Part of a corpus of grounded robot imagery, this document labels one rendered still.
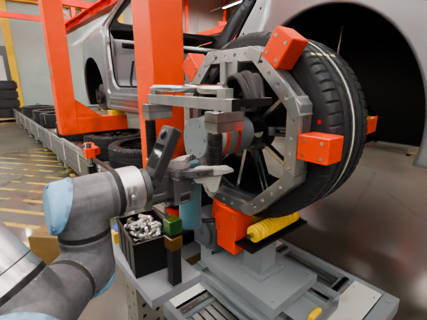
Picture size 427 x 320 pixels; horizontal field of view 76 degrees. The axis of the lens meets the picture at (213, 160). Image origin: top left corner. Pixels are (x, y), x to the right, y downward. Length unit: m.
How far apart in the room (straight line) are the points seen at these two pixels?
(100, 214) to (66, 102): 2.59
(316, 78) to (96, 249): 0.68
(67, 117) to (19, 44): 10.84
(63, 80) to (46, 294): 2.71
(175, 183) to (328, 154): 0.38
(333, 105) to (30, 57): 13.32
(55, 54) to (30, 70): 10.67
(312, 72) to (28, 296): 0.78
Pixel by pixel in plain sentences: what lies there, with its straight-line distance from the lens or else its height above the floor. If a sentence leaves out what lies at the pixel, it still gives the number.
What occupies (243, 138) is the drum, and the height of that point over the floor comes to 0.84.
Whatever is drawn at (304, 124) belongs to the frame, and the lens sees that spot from 0.80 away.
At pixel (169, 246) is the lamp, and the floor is 0.59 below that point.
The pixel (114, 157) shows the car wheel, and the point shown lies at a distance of 2.36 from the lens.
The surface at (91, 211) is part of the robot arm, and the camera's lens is 0.52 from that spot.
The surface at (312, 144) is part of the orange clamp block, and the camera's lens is 0.75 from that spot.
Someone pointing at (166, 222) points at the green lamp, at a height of 0.66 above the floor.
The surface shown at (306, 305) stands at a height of 0.15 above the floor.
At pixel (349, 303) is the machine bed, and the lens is 1.49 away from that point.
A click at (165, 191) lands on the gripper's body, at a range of 0.60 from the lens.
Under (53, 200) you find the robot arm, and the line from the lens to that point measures 0.51.
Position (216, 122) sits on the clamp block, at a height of 0.93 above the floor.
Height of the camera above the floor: 1.01
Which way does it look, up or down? 16 degrees down
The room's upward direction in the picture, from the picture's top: straight up
